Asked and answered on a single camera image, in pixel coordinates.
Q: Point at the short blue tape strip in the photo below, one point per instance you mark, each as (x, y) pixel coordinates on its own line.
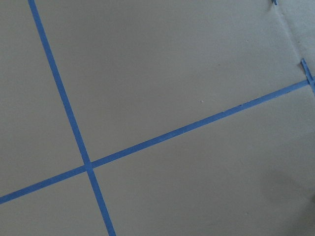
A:
(308, 74)

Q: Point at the long blue tape strip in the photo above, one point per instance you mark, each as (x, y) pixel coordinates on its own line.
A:
(153, 141)

